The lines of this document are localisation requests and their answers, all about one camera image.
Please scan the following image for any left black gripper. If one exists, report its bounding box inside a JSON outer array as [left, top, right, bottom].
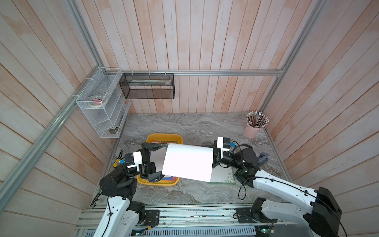
[[114, 142, 172, 182]]

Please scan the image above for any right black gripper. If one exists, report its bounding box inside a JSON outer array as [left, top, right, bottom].
[[198, 144, 243, 172]]

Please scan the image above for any green floral stationery paper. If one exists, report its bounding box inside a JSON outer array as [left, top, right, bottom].
[[210, 166, 235, 184]]

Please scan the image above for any pink red-bordered stationery paper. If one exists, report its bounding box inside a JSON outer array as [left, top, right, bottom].
[[162, 143, 213, 182]]

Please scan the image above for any yellow plastic storage tray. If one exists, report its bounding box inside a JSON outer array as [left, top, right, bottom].
[[137, 133, 183, 187]]

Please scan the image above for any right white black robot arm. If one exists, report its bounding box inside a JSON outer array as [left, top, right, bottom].
[[211, 144, 343, 237]]

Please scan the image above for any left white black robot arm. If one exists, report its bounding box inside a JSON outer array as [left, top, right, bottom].
[[94, 143, 168, 237]]

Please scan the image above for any stack of coloured stationery paper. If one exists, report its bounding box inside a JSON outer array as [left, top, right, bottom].
[[150, 141, 176, 182]]

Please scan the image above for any pink pencil cup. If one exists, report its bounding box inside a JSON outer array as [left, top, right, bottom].
[[243, 123, 261, 138]]

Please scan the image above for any yellow tape measure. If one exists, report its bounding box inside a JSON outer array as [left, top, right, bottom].
[[113, 150, 123, 168]]

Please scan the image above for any grey blue hole punch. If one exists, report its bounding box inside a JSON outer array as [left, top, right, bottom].
[[257, 153, 269, 167]]

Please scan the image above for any bundle of pencils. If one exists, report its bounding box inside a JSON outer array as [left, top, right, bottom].
[[247, 111, 269, 128]]

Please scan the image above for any tape roll on shelf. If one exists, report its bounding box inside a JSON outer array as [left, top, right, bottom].
[[88, 94, 107, 108]]

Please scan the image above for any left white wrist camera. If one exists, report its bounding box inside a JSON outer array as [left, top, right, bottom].
[[119, 152, 143, 170]]

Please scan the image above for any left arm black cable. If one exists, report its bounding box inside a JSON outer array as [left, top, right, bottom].
[[100, 195, 113, 237]]

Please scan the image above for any white wire wall shelf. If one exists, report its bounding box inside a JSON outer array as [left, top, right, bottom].
[[76, 67, 130, 139]]

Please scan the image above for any black mesh wall basket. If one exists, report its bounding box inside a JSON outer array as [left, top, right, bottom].
[[119, 73, 175, 100]]

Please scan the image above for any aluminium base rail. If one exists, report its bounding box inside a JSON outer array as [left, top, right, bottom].
[[75, 203, 252, 230]]

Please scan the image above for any horizontal aluminium frame bar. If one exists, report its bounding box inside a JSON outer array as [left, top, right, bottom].
[[105, 68, 284, 77]]

